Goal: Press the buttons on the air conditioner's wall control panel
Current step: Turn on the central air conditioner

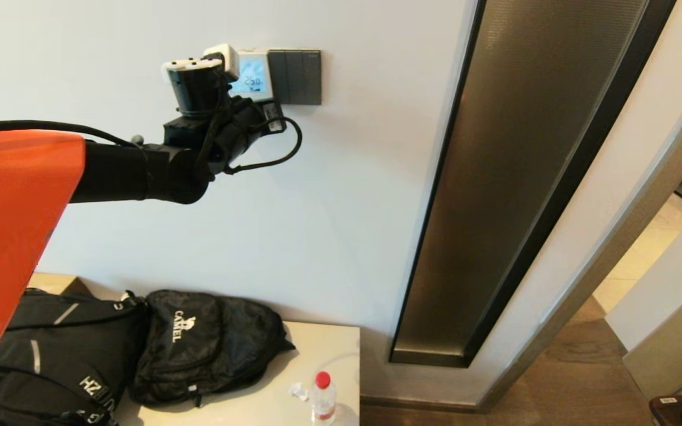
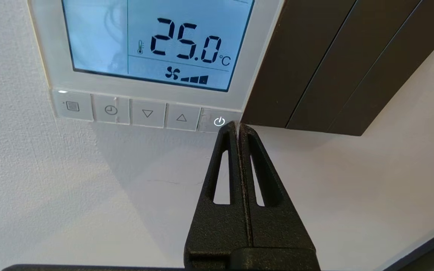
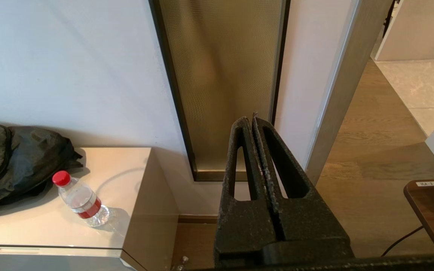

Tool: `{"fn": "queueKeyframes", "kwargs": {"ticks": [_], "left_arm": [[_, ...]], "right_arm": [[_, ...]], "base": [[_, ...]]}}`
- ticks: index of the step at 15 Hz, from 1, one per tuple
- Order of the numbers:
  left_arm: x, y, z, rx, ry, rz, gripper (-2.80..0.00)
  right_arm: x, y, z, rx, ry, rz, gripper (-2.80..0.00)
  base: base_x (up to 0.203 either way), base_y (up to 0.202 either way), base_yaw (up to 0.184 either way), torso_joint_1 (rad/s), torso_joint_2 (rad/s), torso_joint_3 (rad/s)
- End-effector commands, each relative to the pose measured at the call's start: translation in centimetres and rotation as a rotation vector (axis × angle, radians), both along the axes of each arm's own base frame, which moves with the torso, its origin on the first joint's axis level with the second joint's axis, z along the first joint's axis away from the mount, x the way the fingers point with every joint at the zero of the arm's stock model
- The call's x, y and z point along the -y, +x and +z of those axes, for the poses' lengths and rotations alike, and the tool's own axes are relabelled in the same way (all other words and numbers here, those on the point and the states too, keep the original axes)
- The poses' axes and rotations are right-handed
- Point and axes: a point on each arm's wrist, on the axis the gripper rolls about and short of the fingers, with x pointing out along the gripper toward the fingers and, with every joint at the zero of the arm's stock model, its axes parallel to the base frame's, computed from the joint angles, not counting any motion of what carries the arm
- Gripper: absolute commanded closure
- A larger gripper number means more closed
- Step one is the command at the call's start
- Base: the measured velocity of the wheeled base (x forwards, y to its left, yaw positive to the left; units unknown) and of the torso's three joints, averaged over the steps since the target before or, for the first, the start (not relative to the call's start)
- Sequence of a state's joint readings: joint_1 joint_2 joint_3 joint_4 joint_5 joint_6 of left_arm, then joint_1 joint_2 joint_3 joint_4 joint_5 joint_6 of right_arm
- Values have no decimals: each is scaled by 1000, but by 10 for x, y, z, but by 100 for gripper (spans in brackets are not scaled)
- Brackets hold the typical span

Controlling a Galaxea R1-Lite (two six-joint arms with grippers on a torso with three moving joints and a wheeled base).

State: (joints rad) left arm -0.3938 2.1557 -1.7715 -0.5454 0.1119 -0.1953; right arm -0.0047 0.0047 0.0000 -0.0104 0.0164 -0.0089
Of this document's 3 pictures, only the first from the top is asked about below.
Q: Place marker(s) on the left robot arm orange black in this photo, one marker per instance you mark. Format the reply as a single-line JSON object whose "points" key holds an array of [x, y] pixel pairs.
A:
{"points": [[15, 207]]}

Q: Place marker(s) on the light wooden desk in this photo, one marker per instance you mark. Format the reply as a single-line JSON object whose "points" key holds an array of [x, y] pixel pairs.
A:
{"points": [[51, 283]]}

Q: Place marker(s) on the water bottle red cap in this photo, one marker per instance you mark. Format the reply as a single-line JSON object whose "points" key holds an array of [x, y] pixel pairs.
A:
{"points": [[323, 399]]}

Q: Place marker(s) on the light wooden cabinet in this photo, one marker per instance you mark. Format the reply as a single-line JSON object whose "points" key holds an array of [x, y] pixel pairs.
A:
{"points": [[678, 349]]}

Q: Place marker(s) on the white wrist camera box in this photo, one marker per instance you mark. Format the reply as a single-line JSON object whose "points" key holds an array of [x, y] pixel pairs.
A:
{"points": [[222, 56]]}

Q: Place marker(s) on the white wall thermostat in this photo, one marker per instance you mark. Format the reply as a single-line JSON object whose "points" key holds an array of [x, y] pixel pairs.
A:
{"points": [[255, 80]]}

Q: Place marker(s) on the large black HZ backpack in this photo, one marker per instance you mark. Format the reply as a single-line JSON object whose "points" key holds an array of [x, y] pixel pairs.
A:
{"points": [[68, 367]]}

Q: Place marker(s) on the black Camel backpack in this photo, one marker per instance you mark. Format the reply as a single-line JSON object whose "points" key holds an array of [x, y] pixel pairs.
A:
{"points": [[199, 349]]}

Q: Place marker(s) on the frosted glass panel dark frame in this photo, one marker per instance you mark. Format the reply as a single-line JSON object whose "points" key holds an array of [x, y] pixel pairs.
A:
{"points": [[512, 177]]}

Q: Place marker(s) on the crumpled clear plastic wrapper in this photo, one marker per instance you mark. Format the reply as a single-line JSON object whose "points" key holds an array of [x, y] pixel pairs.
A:
{"points": [[298, 391]]}

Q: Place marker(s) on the grey metal door frame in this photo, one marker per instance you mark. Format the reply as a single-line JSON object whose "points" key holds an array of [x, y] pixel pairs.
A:
{"points": [[613, 245]]}

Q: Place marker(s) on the beige low cabinet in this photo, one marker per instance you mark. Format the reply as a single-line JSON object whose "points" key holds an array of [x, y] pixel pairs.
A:
{"points": [[317, 355]]}

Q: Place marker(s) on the dark grey wall switch panel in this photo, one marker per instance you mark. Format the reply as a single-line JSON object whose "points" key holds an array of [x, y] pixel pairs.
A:
{"points": [[296, 77]]}

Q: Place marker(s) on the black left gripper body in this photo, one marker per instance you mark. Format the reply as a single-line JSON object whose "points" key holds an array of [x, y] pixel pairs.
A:
{"points": [[234, 133]]}

